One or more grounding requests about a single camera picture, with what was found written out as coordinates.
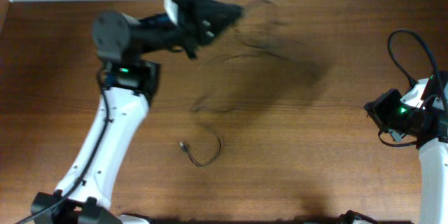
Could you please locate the black USB cable thick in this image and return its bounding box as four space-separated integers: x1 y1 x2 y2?
188 0 323 113

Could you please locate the black USB cable thin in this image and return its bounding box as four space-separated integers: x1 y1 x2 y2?
178 123 223 167

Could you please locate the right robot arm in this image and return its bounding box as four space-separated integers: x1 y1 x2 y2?
364 71 447 223

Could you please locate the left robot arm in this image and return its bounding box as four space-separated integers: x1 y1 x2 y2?
26 0 244 223

